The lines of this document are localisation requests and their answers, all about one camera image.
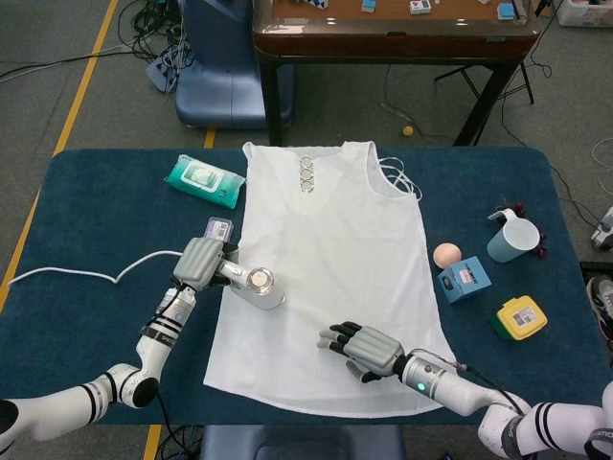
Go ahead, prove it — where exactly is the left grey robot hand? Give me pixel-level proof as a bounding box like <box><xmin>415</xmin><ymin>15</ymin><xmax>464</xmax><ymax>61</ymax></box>
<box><xmin>170</xmin><ymin>237</ymin><xmax>240</xmax><ymax>292</ymax></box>

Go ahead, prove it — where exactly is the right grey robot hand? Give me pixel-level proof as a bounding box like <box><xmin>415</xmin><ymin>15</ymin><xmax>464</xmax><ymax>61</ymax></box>
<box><xmin>315</xmin><ymin>320</ymin><xmax>408</xmax><ymax>384</ymax></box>

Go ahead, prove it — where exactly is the white garment steamer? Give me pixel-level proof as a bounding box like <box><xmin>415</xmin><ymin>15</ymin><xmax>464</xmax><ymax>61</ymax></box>
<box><xmin>213</xmin><ymin>258</ymin><xmax>287</xmax><ymax>311</ymax></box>

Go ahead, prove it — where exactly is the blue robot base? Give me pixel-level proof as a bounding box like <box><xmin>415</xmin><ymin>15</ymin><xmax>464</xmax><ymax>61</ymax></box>
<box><xmin>198</xmin><ymin>424</ymin><xmax>406</xmax><ymax>460</ymax></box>

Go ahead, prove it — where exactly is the clear purple plastic box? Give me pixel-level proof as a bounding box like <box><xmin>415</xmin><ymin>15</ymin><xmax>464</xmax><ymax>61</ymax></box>
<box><xmin>201</xmin><ymin>217</ymin><xmax>236</xmax><ymax>242</ymax></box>

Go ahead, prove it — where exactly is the green wet wipes pack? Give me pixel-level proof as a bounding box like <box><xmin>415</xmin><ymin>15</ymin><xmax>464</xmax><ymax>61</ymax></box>
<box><xmin>164</xmin><ymin>153</ymin><xmax>247</xmax><ymax>211</ymax></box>

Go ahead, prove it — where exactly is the dark blue tablecloth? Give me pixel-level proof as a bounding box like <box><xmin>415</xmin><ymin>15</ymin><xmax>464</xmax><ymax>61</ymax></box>
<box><xmin>0</xmin><ymin>146</ymin><xmax>588</xmax><ymax>427</ymax></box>

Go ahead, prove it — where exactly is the blue speaker carton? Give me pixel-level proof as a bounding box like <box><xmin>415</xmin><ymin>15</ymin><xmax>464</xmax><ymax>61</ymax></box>
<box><xmin>439</xmin><ymin>256</ymin><xmax>492</xmax><ymax>306</ymax></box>

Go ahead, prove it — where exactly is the white sleeveless top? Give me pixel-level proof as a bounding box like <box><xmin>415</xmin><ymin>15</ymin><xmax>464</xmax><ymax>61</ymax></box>
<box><xmin>202</xmin><ymin>140</ymin><xmax>456</xmax><ymax>417</ymax></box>

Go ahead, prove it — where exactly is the beige foam ball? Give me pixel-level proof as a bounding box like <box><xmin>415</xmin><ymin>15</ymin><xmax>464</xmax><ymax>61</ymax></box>
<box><xmin>433</xmin><ymin>242</ymin><xmax>464</xmax><ymax>269</ymax></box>

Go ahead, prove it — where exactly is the yellow lidded container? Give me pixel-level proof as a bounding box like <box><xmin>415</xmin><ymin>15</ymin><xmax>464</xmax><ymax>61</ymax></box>
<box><xmin>492</xmin><ymin>295</ymin><xmax>547</xmax><ymax>341</ymax></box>

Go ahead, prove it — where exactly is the light blue mug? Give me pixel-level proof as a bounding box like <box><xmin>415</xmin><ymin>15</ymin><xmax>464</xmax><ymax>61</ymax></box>
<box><xmin>487</xmin><ymin>209</ymin><xmax>540</xmax><ymax>264</ymax></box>

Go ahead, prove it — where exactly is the blue machine housing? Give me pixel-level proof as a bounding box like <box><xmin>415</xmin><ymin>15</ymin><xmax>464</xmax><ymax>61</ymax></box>
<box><xmin>174</xmin><ymin>0</ymin><xmax>296</xmax><ymax>130</ymax></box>

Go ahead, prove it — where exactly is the grey power strip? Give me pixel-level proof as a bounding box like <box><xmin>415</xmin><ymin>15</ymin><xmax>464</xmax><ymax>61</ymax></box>
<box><xmin>146</xmin><ymin>45</ymin><xmax>186</xmax><ymax>92</ymax></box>

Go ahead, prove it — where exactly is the grey sneaker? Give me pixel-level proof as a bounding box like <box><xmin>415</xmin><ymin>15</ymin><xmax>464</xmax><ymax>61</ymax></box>
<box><xmin>586</xmin><ymin>275</ymin><xmax>613</xmax><ymax>356</ymax></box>

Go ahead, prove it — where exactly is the brown mahjong table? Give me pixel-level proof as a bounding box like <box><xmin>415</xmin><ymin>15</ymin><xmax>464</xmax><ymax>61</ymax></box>
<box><xmin>252</xmin><ymin>0</ymin><xmax>537</xmax><ymax>148</ymax></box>

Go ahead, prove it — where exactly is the white power cord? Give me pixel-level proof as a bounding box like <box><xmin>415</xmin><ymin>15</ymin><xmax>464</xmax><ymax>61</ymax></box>
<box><xmin>8</xmin><ymin>248</ymin><xmax>188</xmax><ymax>288</ymax></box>

